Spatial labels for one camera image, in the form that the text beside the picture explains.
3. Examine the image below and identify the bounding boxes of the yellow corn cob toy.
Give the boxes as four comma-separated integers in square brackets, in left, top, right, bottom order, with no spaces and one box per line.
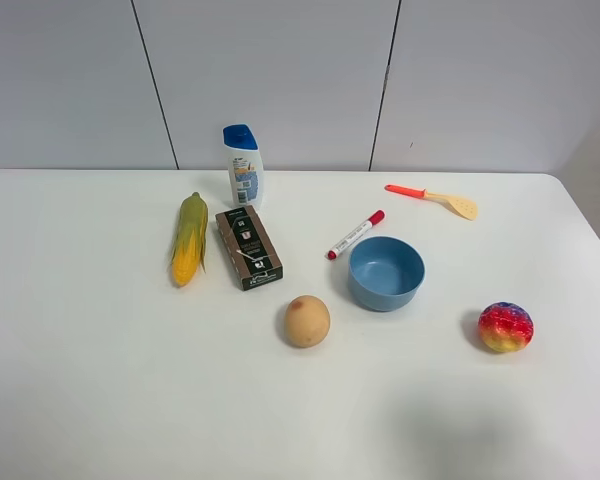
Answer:
[170,192,209,287]

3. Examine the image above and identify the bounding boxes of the white blue-capped shampoo bottle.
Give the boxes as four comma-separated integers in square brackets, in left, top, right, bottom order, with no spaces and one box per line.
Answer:
[223,124,264,209]

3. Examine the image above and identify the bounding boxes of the brown rectangular cardboard box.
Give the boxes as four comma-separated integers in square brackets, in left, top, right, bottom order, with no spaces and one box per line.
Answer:
[215,205,283,291]

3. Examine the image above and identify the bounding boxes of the blue plastic bowl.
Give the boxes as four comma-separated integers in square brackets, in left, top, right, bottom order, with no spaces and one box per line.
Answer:
[347,236,426,312]

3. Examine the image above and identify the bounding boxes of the rainbow squishy ball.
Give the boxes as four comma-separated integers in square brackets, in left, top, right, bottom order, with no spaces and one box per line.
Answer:
[478,302,534,353]

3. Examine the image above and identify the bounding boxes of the tan round fruit toy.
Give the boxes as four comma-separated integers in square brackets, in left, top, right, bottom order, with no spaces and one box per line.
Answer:
[284,295,331,348]

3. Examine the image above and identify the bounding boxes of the orange-handled beige toy spatula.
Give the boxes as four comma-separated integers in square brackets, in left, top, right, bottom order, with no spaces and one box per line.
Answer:
[384,184,478,221]

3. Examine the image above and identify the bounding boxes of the red whiteboard marker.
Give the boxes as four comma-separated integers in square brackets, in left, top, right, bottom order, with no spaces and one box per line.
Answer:
[326,210,385,261]

